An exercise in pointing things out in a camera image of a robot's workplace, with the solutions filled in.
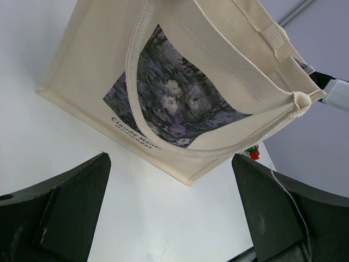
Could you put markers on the right aluminium frame post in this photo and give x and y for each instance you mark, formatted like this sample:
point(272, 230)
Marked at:
point(295, 11)

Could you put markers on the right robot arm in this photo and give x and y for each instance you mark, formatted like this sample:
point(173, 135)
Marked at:
point(336, 90)

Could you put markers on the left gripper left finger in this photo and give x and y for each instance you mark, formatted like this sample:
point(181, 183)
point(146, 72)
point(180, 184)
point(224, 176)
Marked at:
point(55, 220)

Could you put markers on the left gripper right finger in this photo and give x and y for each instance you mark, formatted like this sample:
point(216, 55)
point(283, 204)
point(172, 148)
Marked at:
point(289, 220)

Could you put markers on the beige canvas tote bag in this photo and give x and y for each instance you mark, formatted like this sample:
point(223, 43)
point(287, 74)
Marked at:
point(182, 84)

